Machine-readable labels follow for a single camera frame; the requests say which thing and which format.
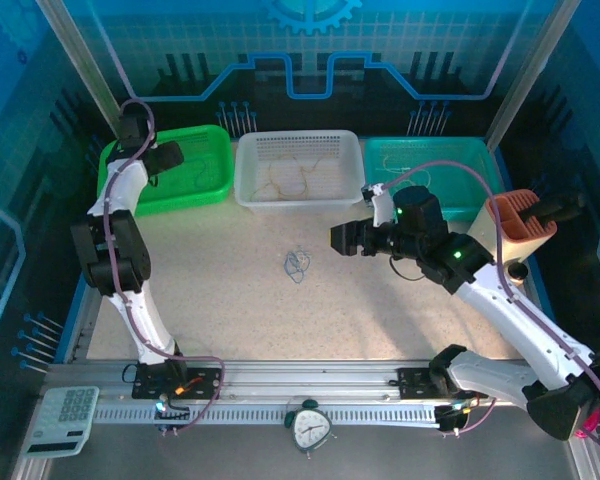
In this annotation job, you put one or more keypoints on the black mount plate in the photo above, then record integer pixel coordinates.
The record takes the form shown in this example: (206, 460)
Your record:
(205, 380)
(415, 382)

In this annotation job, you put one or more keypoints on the black round knob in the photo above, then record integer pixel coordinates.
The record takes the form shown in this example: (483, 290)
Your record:
(518, 272)

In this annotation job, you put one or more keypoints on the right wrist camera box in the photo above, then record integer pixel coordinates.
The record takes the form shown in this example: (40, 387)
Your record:
(382, 207)

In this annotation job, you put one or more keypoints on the aluminium frame post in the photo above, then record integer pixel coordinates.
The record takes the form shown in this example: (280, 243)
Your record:
(80, 65)
(530, 65)

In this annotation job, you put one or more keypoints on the green plastic basket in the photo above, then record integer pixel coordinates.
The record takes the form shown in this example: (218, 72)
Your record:
(190, 195)

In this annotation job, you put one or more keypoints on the pink dome with white base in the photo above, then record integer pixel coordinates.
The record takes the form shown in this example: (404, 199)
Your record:
(592, 425)

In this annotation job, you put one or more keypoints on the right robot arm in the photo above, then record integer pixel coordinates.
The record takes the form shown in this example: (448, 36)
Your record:
(520, 320)

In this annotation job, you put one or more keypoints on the white plastic basket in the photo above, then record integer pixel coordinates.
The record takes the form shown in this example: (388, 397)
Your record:
(330, 170)

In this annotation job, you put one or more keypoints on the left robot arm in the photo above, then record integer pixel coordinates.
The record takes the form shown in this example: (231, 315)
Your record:
(140, 320)

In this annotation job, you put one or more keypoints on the left black mount plate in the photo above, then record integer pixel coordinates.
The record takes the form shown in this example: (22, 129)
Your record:
(205, 380)

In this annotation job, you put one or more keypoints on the beige holder with orange top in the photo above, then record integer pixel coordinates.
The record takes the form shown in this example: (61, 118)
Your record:
(520, 235)

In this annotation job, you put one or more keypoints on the teal plastic basket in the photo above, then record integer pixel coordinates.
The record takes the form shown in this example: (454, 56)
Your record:
(445, 150)

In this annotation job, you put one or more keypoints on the teal alarm clock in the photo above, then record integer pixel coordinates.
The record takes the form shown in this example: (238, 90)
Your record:
(310, 427)

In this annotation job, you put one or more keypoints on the right black mount plate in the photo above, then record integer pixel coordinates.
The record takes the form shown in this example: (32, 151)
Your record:
(415, 382)

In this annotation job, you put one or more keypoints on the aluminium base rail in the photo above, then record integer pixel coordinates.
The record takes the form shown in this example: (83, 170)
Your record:
(305, 375)

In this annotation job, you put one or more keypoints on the white calculator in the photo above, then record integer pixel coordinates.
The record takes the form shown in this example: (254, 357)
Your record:
(62, 420)

